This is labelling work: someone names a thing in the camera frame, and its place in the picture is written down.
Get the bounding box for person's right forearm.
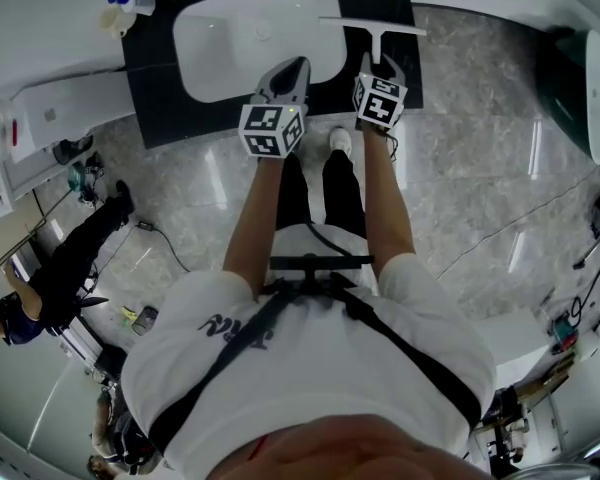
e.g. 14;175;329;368
358;121;417;298

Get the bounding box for person's white right shoe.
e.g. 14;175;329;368
327;126;354;160

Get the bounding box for black power adapter with cable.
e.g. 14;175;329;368
136;219;192;273

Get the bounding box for white sink basin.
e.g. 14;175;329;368
171;0;347;105

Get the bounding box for dark green tub white rim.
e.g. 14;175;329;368
533;26;600;166

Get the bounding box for person's left forearm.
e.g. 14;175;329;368
221;155;287;300

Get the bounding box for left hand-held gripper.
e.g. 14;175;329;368
237;56;312;161

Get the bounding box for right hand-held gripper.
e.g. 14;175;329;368
351;51;409;131

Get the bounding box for black chest harness straps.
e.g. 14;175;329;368
148;272;483;452

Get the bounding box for cream cup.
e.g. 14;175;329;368
98;6;132;40

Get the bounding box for person's chin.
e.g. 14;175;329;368
212;412;486;480

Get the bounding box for white low table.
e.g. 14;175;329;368
472;311;552;385

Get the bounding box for black chest cable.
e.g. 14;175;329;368
303;221;352;259

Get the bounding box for person's black trousers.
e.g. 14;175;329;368
273;148;367;240

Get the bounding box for white squeegee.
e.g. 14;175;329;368
318;14;428;65

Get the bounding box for black chest mount box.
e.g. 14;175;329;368
268;253;377;294

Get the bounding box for person's white t-shirt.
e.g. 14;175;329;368
120;221;498;472

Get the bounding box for black sink counter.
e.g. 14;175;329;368
121;0;425;150

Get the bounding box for dark phone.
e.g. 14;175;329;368
131;305;160;338

